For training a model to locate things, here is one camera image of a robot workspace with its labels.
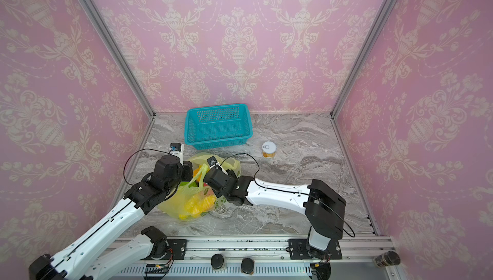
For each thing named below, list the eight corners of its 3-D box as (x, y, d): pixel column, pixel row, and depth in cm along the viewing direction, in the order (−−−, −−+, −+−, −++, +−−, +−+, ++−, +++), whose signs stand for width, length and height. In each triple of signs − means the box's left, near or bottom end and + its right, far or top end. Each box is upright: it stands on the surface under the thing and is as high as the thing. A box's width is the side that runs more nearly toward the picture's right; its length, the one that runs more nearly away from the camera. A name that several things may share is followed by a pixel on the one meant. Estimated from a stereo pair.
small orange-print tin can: (261, 159, 102) (262, 153, 98) (261, 147, 107) (261, 141, 103) (275, 159, 102) (276, 153, 98) (274, 147, 107) (275, 141, 103)
